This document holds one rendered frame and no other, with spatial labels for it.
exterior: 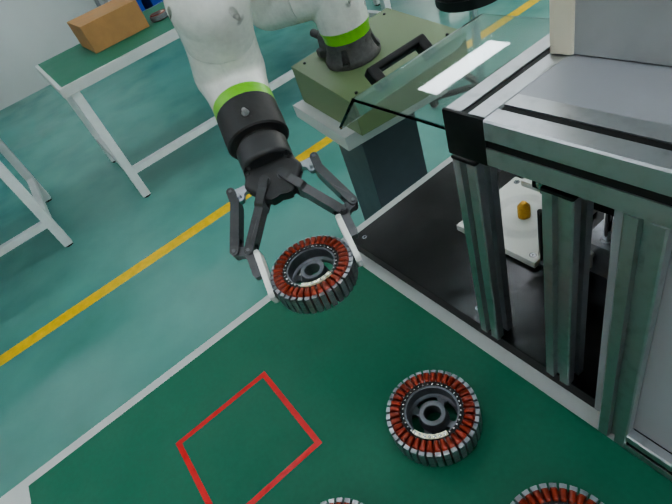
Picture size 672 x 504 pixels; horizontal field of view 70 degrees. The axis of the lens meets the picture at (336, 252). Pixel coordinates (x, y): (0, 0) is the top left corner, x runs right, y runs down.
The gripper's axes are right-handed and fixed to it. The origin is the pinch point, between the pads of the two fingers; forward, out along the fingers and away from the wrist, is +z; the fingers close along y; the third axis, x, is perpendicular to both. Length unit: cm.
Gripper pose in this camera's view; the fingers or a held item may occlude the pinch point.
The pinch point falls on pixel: (312, 269)
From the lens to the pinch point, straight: 62.6
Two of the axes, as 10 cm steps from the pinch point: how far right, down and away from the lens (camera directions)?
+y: -9.2, 4.0, -0.2
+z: 3.8, 8.7, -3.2
